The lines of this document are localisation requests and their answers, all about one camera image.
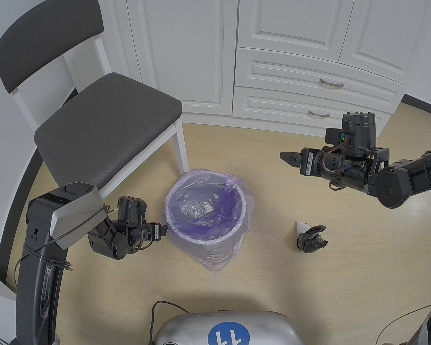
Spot white wardrobe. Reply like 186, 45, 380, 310
43, 0, 430, 146

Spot white trash bin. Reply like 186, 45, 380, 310
165, 171, 247, 262

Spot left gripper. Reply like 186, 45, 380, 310
142, 222, 162, 246

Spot black plastic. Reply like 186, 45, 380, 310
297, 225, 328, 254

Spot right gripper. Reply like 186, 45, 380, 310
280, 147, 350, 184

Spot purple plastic bag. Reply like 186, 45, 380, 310
164, 167, 255, 272

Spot black cable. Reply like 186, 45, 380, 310
149, 300, 190, 343

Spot white chair grey cushions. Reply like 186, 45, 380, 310
0, 0, 192, 200

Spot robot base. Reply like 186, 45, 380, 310
154, 311, 306, 345

